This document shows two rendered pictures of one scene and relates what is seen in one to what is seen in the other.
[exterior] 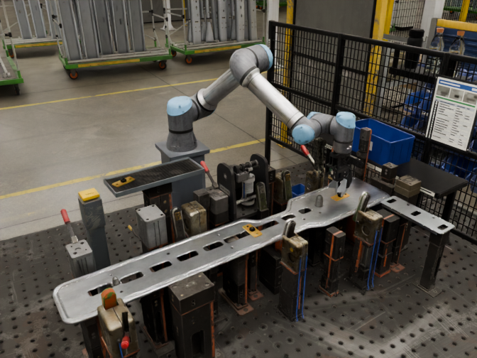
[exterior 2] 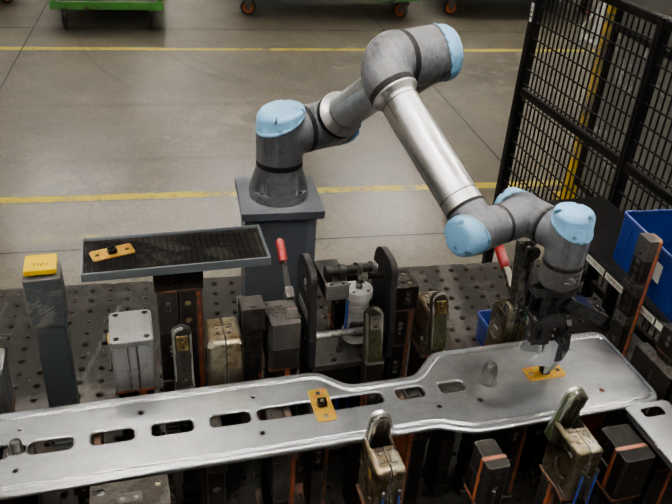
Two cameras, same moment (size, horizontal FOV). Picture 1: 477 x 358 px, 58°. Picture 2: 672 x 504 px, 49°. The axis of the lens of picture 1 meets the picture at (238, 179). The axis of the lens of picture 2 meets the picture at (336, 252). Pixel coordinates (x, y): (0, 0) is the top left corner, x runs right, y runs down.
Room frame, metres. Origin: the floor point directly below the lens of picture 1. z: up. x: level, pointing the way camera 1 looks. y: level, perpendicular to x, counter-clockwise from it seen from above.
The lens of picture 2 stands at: (0.38, -0.35, 1.97)
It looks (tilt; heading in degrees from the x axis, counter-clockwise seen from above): 31 degrees down; 16
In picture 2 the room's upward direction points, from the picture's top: 4 degrees clockwise
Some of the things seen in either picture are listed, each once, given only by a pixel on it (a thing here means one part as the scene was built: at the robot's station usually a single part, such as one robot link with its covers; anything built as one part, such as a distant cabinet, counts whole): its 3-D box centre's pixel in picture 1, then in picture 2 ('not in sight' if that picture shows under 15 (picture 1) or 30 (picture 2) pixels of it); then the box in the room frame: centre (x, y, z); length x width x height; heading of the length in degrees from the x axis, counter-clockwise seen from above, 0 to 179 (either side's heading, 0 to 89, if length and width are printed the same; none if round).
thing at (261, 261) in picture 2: (155, 175); (175, 251); (1.52, 0.33, 1.16); 0.37 x 0.14 x 0.02; 124
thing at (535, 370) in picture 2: (340, 195); (544, 370); (1.62, -0.44, 1.01); 0.08 x 0.04 x 0.01; 124
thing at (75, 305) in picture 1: (248, 234); (312, 411); (1.35, -0.04, 1.00); 1.38 x 0.22 x 0.02; 124
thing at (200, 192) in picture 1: (203, 234); (251, 377); (1.49, 0.15, 0.90); 0.05 x 0.05 x 0.40; 34
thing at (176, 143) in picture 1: (181, 136); (278, 176); (1.95, 0.27, 1.15); 0.15 x 0.15 x 0.10
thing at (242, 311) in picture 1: (235, 271); (278, 471); (1.32, 0.01, 0.84); 0.17 x 0.06 x 0.29; 34
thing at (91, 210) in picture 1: (98, 247); (56, 357); (1.37, 0.54, 0.92); 0.08 x 0.08 x 0.44; 34
